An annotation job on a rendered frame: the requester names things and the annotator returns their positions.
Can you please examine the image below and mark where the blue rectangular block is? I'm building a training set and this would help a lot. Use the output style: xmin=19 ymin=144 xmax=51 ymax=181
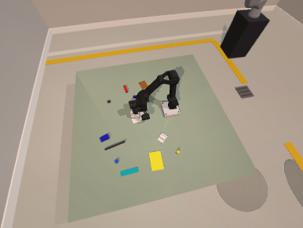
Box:
xmin=100 ymin=134 xmax=109 ymax=142

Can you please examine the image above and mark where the cyan flat bar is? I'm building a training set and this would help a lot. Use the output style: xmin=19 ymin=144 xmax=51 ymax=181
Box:
xmin=120 ymin=167 xmax=138 ymax=177

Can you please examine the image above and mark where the brown flat square plate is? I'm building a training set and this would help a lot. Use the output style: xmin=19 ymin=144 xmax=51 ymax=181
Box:
xmin=139 ymin=81 xmax=148 ymax=89

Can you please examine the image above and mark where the yellow flat plate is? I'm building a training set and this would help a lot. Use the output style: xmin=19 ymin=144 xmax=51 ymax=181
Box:
xmin=149 ymin=151 xmax=164 ymax=171

